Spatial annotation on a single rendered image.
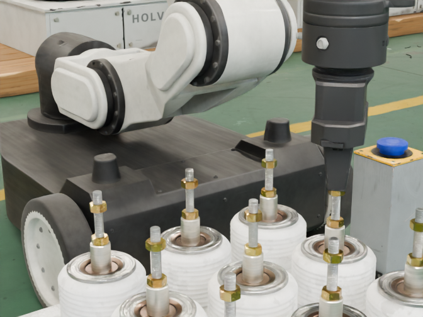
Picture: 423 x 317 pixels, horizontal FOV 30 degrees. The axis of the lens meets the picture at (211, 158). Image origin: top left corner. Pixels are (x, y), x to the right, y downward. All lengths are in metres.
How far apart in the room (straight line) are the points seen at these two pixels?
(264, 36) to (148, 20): 1.84
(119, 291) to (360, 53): 0.35
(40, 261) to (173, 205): 0.24
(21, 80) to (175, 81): 1.56
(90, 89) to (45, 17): 1.38
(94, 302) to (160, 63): 0.48
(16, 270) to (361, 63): 0.85
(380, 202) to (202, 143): 0.60
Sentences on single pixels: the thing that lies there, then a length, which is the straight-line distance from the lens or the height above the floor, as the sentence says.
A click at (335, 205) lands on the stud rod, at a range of 0.89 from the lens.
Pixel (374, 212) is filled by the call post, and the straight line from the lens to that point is 1.06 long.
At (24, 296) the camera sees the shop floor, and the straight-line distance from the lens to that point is 1.38.
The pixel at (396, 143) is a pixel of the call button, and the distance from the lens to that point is 1.04.
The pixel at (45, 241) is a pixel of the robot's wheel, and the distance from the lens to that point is 1.27.
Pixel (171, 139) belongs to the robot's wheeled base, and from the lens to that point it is 1.59.
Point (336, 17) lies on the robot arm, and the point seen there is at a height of 0.52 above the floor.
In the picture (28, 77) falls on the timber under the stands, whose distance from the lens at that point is 2.72.
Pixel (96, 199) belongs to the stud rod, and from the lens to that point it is 0.84.
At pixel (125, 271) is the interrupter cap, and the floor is 0.25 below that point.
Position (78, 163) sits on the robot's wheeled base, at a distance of 1.47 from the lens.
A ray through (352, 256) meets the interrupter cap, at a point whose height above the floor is 0.25.
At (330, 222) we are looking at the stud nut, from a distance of 0.90.
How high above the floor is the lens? 0.64
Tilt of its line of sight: 19 degrees down
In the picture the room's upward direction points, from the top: 1 degrees counter-clockwise
